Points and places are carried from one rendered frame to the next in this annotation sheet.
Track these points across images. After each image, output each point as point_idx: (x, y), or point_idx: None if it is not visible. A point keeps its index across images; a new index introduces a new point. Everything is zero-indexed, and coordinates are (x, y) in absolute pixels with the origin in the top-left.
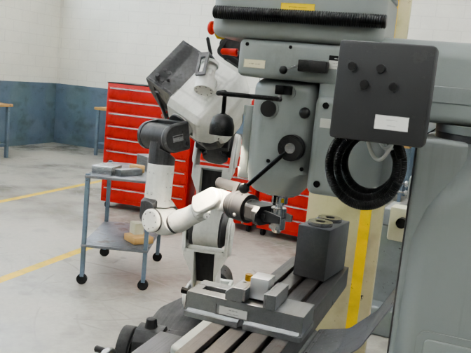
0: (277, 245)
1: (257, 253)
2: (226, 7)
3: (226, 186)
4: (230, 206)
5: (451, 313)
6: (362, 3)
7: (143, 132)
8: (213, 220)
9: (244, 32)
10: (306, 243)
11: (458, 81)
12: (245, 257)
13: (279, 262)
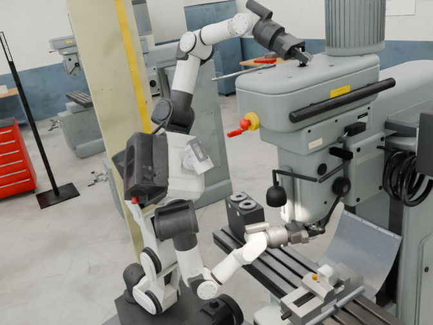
0: (9, 207)
1: (6, 222)
2: (305, 111)
3: (259, 230)
4: (278, 242)
5: (430, 223)
6: (374, 73)
7: (165, 230)
8: (171, 247)
9: (308, 123)
10: (251, 222)
11: (411, 102)
12: (3, 231)
13: (31, 220)
